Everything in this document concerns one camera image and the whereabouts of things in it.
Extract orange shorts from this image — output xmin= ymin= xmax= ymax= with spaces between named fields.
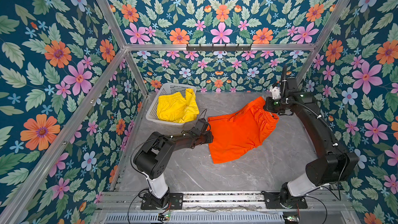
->
xmin=208 ymin=97 xmax=279 ymax=164

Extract yellow shorts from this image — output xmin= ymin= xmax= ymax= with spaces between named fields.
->
xmin=157 ymin=88 xmax=200 ymax=123

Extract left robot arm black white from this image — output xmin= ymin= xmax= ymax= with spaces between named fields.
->
xmin=131 ymin=118 xmax=214 ymax=210

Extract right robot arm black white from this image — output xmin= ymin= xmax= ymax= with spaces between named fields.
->
xmin=263 ymin=77 xmax=359 ymax=209

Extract white plastic laundry basket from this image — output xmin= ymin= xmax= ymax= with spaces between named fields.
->
xmin=146 ymin=83 xmax=197 ymax=127

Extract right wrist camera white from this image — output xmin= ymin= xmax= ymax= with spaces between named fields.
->
xmin=269 ymin=86 xmax=282 ymax=100

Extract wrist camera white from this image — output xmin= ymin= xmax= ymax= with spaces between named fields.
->
xmin=269 ymin=86 xmax=282 ymax=100
xmin=197 ymin=118 xmax=210 ymax=132

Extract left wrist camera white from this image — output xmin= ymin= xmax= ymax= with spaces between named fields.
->
xmin=197 ymin=118 xmax=210 ymax=132

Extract aluminium mounting rail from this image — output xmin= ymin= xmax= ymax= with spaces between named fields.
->
xmin=96 ymin=189 xmax=354 ymax=211

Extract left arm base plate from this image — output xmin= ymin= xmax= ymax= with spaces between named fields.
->
xmin=141 ymin=193 xmax=184 ymax=210

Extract white slotted cable duct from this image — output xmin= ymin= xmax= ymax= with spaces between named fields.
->
xmin=104 ymin=212 xmax=285 ymax=224

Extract black hook rail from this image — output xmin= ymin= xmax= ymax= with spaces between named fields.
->
xmin=186 ymin=44 xmax=252 ymax=52

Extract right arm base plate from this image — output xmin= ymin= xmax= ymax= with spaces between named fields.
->
xmin=261 ymin=191 xmax=308 ymax=209

